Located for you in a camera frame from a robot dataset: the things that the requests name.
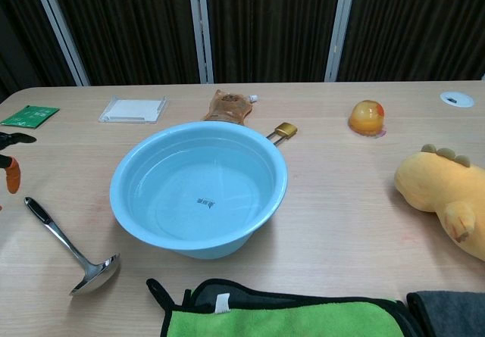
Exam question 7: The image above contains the dark curtain panel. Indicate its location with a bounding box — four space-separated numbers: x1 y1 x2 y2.
48 0 201 87
336 0 485 83
204 0 344 84
0 0 77 103

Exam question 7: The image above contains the white cable grommet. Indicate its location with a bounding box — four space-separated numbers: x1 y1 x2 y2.
439 91 475 108

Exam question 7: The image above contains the green sachet packet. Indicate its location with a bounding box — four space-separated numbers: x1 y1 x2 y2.
0 105 61 129

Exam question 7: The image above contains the yellow plush dinosaur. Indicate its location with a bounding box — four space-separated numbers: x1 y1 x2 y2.
393 143 485 262

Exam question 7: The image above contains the metal ladle spoon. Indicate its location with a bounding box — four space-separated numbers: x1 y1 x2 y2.
23 196 121 297

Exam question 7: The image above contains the orange jelly cup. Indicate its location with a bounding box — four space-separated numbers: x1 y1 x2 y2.
347 99 388 139

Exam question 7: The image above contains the dark grey towel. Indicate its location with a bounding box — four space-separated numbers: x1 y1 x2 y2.
406 290 485 337

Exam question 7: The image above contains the green towel black trim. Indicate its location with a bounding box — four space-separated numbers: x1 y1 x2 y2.
145 278 421 337

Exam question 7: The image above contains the light blue bowl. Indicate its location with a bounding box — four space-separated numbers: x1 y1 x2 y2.
109 120 289 261

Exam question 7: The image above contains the brass padlock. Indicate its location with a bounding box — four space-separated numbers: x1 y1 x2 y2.
266 121 299 147

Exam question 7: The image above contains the grey partition post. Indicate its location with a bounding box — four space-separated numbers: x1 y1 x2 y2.
187 0 215 85
30 0 91 87
324 0 359 83

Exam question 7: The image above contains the brown sauce pouch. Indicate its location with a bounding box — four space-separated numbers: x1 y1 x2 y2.
203 89 261 126

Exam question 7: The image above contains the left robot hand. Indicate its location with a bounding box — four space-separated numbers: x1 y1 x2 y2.
0 131 38 195

